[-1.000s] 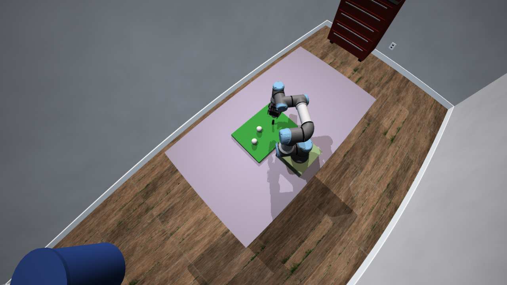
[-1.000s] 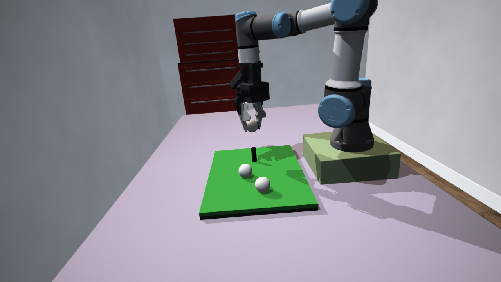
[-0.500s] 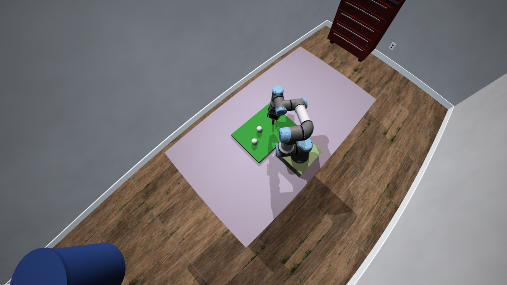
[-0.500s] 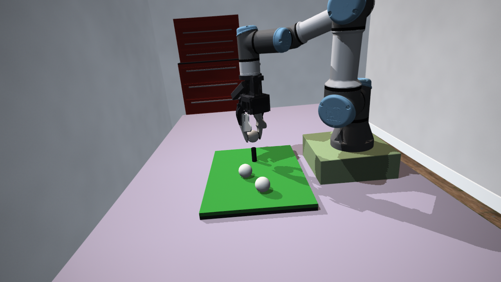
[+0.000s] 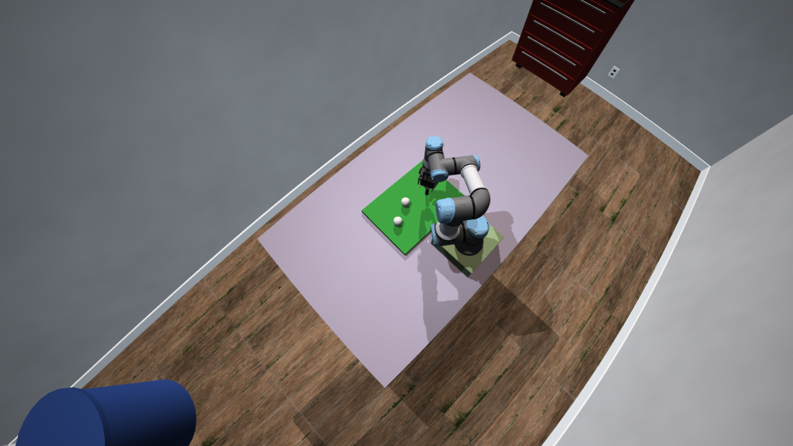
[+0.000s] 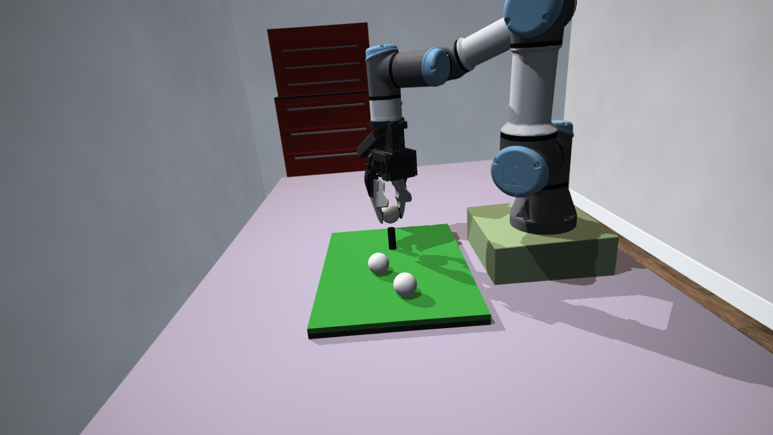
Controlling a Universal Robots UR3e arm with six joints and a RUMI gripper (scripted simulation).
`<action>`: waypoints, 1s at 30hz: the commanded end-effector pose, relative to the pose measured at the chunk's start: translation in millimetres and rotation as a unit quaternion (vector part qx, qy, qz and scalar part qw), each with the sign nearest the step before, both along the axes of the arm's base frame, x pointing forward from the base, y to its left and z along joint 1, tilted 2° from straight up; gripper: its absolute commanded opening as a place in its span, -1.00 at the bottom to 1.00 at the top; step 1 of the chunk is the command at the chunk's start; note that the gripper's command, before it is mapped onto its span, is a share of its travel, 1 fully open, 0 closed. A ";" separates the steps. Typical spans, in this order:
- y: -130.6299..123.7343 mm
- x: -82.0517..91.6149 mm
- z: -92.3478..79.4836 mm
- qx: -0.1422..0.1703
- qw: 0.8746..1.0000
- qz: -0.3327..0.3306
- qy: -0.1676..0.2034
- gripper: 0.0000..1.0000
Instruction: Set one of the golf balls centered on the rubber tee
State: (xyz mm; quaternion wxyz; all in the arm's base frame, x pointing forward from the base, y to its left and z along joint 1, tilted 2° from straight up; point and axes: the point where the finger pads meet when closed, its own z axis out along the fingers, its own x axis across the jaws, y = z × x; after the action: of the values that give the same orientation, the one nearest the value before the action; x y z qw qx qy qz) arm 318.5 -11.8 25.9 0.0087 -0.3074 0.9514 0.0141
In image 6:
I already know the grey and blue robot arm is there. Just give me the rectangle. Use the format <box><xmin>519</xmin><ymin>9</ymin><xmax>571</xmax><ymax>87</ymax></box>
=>
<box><xmin>365</xmin><ymin>0</ymin><xmax>577</xmax><ymax>235</ymax></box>

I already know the white ball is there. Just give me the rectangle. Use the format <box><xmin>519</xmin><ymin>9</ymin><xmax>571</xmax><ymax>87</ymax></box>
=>
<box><xmin>393</xmin><ymin>272</ymin><xmax>417</xmax><ymax>297</ymax></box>
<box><xmin>368</xmin><ymin>253</ymin><xmax>390</xmax><ymax>274</ymax></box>
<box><xmin>382</xmin><ymin>204</ymin><xmax>400</xmax><ymax>224</ymax></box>

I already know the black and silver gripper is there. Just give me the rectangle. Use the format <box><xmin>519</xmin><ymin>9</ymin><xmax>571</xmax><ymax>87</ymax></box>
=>
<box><xmin>364</xmin><ymin>117</ymin><xmax>417</xmax><ymax>224</ymax></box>

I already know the green golf mat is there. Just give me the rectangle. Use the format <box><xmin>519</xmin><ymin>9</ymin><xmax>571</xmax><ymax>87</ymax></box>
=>
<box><xmin>307</xmin><ymin>224</ymin><xmax>491</xmax><ymax>340</ymax></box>

